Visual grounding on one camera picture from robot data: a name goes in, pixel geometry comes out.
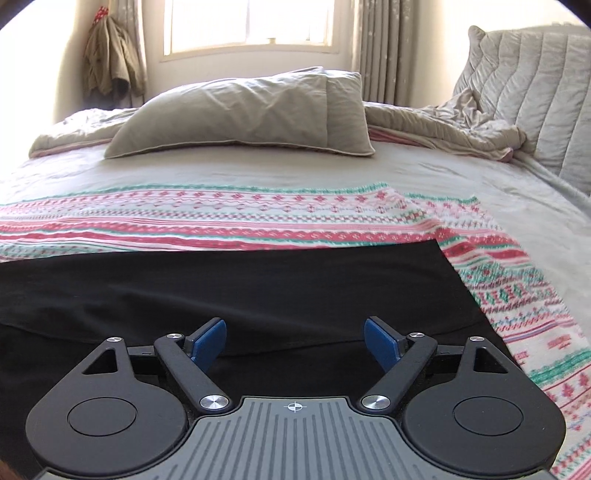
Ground window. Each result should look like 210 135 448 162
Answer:
159 0 346 64

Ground grey quilt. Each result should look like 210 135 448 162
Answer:
30 90 528 163

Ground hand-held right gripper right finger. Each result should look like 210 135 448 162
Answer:
361 318 509 412

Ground black pants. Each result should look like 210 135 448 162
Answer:
0 237 528 480

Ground bed with grey sheet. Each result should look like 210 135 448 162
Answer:
0 106 591 480

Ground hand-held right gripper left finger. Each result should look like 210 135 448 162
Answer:
81 318 232 412

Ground hanging olive jacket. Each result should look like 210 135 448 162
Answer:
82 9 147 99

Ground grey quilted headboard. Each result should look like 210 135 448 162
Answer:
451 25 591 195

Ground large grey pillow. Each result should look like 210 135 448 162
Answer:
104 66 334 160

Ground grey patterned curtain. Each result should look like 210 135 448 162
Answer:
353 0 417 106
111 0 149 100

